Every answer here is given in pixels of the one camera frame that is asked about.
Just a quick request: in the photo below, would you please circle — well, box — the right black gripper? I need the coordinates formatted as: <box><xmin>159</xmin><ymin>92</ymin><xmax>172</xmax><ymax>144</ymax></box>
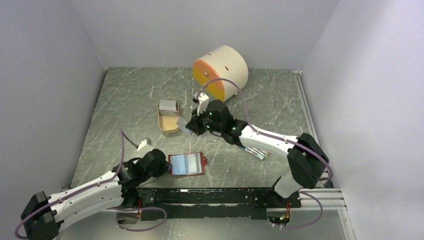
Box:
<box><xmin>186</xmin><ymin>105</ymin><xmax>224</xmax><ymax>136</ymax></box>

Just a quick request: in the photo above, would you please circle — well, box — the red leather card holder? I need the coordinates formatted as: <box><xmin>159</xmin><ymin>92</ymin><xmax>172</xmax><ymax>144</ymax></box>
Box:
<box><xmin>168</xmin><ymin>152</ymin><xmax>208</xmax><ymax>177</ymax></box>

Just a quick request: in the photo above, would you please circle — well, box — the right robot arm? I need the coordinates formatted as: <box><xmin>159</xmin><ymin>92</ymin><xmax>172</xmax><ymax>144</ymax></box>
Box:
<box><xmin>185</xmin><ymin>100</ymin><xmax>329</xmax><ymax>207</ymax></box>

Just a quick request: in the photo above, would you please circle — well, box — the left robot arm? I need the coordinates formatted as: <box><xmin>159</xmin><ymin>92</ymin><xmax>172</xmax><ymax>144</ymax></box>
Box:
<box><xmin>14</xmin><ymin>148</ymin><xmax>172</xmax><ymax>240</ymax></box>

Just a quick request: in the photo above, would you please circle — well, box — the beige oval tray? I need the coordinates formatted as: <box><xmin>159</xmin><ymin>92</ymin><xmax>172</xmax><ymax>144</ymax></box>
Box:
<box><xmin>157</xmin><ymin>97</ymin><xmax>180</xmax><ymax>134</ymax></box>

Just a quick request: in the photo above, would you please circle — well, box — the cream drawer cabinet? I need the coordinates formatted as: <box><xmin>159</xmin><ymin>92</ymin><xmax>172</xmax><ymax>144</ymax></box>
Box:
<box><xmin>192</xmin><ymin>45</ymin><xmax>249</xmax><ymax>102</ymax></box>

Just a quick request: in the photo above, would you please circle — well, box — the pack of coloured markers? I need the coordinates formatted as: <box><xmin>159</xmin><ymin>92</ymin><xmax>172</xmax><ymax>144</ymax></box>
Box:
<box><xmin>243</xmin><ymin>147</ymin><xmax>269</xmax><ymax>161</ymax></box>

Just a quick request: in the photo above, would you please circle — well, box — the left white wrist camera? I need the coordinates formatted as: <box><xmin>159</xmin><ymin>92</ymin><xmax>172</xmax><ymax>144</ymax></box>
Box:
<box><xmin>137</xmin><ymin>137</ymin><xmax>153</xmax><ymax>153</ymax></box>

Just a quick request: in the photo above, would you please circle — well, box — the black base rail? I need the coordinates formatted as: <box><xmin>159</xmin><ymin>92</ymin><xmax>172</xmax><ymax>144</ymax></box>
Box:
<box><xmin>119</xmin><ymin>187</ymin><xmax>302</xmax><ymax>220</ymax></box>

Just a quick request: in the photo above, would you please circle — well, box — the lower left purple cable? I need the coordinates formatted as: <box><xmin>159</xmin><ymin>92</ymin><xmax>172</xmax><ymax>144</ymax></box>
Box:
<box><xmin>109</xmin><ymin>206</ymin><xmax>168</xmax><ymax>232</ymax></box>

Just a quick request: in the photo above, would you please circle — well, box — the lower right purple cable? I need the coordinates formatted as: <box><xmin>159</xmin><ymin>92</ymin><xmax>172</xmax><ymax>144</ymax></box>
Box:
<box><xmin>271</xmin><ymin>190</ymin><xmax>324</xmax><ymax>230</ymax></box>

